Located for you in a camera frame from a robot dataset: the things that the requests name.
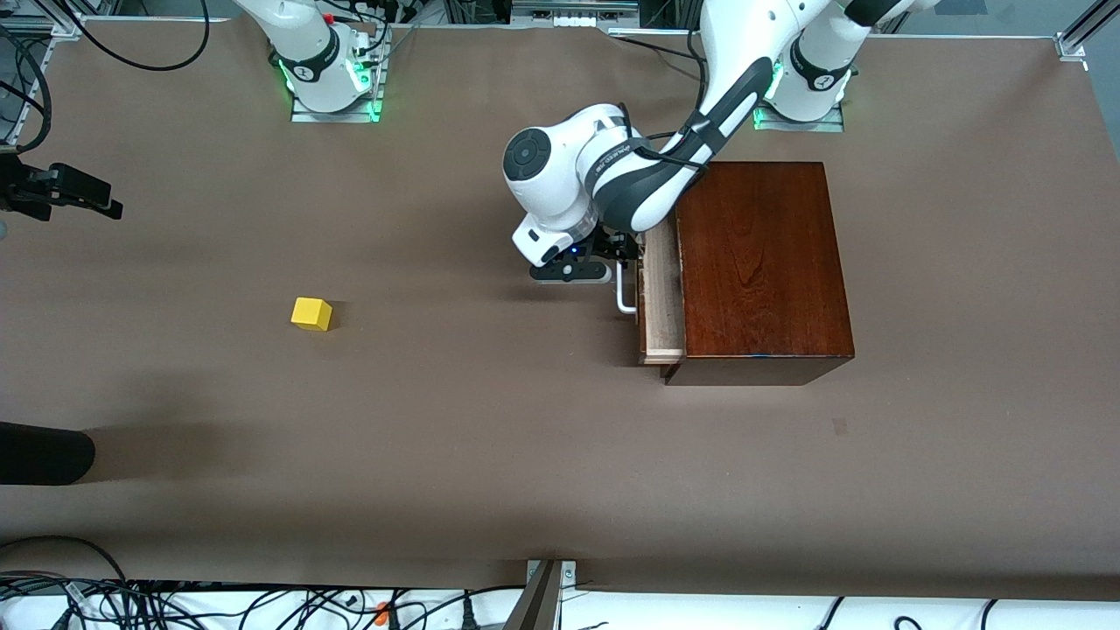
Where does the grey power strip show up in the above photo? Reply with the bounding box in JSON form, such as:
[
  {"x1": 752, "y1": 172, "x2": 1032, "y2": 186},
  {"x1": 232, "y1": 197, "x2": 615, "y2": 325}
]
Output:
[{"x1": 512, "y1": 0, "x2": 640, "y2": 27}]

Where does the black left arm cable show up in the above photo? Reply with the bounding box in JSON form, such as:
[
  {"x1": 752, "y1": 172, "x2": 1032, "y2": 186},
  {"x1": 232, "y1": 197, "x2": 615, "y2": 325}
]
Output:
[{"x1": 630, "y1": 31, "x2": 711, "y2": 172}]

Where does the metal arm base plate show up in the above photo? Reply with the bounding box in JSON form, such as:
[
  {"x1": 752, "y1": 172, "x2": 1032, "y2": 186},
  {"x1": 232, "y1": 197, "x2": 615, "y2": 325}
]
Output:
[
  {"x1": 754, "y1": 103, "x2": 846, "y2": 133},
  {"x1": 290, "y1": 83, "x2": 386, "y2": 124}
]

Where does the black ribbed fabric sleeve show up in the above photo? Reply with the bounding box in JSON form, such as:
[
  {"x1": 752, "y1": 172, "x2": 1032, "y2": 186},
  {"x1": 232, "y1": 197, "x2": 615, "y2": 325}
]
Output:
[{"x1": 0, "y1": 423, "x2": 95, "y2": 486}]

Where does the aluminium frame post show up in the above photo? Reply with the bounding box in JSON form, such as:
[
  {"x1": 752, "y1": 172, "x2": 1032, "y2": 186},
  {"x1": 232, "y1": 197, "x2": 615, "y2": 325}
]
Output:
[{"x1": 506, "y1": 560, "x2": 578, "y2": 630}]

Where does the dark wooden drawer cabinet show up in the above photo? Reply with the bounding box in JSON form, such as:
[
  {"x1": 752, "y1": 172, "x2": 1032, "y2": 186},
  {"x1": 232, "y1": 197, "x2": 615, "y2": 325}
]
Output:
[{"x1": 662, "y1": 162, "x2": 856, "y2": 387}]

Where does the light wooden drawer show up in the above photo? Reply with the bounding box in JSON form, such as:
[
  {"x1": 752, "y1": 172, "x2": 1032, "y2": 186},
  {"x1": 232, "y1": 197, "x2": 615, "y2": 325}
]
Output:
[{"x1": 636, "y1": 217, "x2": 686, "y2": 366}]

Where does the yellow wooden cube block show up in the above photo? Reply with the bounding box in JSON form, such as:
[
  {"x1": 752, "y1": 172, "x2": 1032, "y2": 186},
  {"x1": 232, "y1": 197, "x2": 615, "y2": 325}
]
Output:
[{"x1": 291, "y1": 297, "x2": 333, "y2": 332}]

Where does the brown table cover sheet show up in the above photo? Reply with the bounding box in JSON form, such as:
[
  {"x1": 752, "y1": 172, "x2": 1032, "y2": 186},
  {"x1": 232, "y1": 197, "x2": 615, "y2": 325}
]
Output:
[{"x1": 0, "y1": 17, "x2": 1120, "y2": 603}]

